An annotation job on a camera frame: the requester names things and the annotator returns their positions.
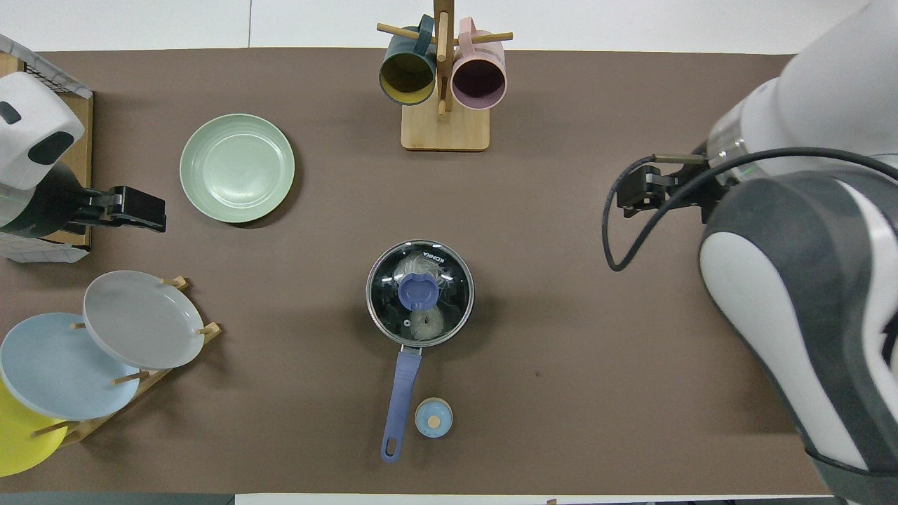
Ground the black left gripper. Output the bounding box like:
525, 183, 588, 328
68, 186, 168, 233

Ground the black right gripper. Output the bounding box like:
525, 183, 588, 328
616, 154, 711, 220

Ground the glass lid blue knob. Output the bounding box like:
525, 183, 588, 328
366, 240, 475, 348

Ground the white vermicelli bundle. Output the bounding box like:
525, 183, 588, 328
391, 252, 451, 342

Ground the light green plate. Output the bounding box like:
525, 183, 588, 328
180, 114, 296, 224

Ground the grey plate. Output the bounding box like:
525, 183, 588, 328
83, 270, 206, 370

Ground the wooden plate rack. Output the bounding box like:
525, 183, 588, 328
32, 276, 222, 446

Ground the light blue plate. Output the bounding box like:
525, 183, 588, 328
0, 312, 141, 422

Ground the yellow plate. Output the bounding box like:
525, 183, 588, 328
0, 379, 69, 478

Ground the pink mug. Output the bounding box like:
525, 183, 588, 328
451, 18, 507, 111

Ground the wooden mug tree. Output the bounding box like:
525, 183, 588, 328
377, 0, 514, 152

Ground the brown table mat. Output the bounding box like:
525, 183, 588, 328
0, 48, 832, 495

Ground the dark teal mug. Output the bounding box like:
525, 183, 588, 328
379, 15, 438, 107

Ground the wooden crate with wire mesh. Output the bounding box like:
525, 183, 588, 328
0, 34, 94, 264

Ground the black pot blue handle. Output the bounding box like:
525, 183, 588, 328
366, 240, 476, 464

